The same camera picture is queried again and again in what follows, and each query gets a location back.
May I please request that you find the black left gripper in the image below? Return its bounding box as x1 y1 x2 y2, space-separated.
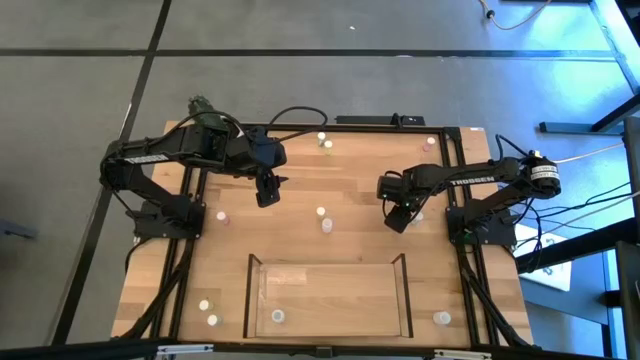
239 127 291 183

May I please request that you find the clear acrylic shelf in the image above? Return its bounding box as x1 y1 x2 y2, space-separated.
242 252 415 340

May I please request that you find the black power strip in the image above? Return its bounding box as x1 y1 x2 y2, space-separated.
334 114 427 127

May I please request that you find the green cactus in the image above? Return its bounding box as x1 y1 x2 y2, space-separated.
187 94 226 132

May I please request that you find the white printed paper sheet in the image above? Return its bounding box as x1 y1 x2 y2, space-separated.
514 222 574 293

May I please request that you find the black metal floor bar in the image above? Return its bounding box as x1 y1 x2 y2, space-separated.
514 217 640 275

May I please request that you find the dark metal table foot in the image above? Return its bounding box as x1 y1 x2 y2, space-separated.
538 121 626 135

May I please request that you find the black rig beam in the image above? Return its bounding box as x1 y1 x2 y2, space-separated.
0 337 640 360

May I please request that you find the grey furniture foot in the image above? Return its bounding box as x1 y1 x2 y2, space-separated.
0 218 39 241

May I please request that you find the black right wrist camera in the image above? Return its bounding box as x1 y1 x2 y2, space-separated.
383 203 414 235

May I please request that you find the black aluminium table frame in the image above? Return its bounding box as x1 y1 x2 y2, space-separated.
117 122 534 351

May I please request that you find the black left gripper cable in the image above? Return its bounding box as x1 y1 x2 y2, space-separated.
264 105 330 146

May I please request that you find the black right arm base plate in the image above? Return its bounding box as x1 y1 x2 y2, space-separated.
446 205 517 247

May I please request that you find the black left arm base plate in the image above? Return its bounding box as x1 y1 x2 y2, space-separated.
124 197 207 240

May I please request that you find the cream power cable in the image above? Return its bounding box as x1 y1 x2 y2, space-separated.
552 142 626 164

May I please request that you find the silver aluminium rail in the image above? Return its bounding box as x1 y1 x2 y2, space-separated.
156 343 215 357
432 348 494 360

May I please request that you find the orange floor cable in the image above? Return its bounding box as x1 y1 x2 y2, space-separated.
477 0 554 31

